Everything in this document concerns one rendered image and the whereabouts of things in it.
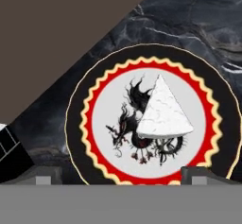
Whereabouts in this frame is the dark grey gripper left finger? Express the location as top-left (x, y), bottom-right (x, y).
top-left (2, 165), bottom-right (63, 186)

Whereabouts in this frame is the white cheese wedge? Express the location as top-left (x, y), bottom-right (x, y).
top-left (135, 74), bottom-right (195, 140)

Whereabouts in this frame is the black oven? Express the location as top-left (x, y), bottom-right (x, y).
top-left (0, 123), bottom-right (35, 184)

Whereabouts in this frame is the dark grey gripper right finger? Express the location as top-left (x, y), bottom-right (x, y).
top-left (181, 165), bottom-right (242, 186)

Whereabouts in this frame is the black red dragon plate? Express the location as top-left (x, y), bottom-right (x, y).
top-left (64, 43), bottom-right (242, 186)

